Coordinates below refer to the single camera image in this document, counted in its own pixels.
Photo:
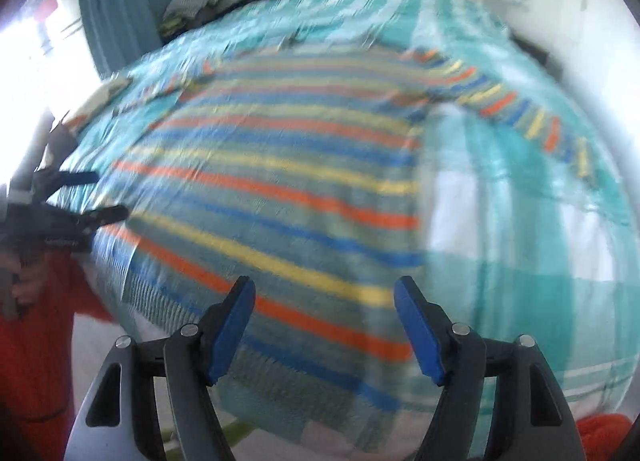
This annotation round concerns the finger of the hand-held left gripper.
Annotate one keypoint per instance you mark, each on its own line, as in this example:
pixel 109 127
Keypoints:
pixel 102 217
pixel 70 177

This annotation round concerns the bright window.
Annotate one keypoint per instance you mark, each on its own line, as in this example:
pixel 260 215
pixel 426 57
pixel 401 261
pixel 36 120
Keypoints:
pixel 30 71

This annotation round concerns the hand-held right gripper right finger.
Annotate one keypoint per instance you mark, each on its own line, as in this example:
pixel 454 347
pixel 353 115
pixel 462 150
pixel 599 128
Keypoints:
pixel 420 331

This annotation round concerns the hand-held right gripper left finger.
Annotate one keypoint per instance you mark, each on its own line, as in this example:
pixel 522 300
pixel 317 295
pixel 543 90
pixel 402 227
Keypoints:
pixel 232 326

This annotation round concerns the blue curtain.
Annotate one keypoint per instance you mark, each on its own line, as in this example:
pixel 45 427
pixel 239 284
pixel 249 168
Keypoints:
pixel 130 1

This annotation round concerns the person's red clothing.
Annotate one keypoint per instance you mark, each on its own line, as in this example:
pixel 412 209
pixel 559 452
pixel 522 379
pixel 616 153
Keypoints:
pixel 602 436

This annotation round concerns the pile of folded clothes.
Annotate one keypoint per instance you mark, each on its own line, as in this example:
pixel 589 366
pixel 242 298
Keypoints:
pixel 195 3

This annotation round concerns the white patterned cloth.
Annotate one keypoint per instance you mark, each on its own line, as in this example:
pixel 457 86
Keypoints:
pixel 105 88

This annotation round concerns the person's left hand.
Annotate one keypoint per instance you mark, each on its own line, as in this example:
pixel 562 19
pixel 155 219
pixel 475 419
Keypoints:
pixel 32 283

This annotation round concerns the striped knit sweater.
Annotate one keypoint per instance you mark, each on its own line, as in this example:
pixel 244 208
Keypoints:
pixel 280 181

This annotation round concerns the teal plaid blanket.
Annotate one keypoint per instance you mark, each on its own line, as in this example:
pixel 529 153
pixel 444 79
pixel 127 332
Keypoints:
pixel 500 241

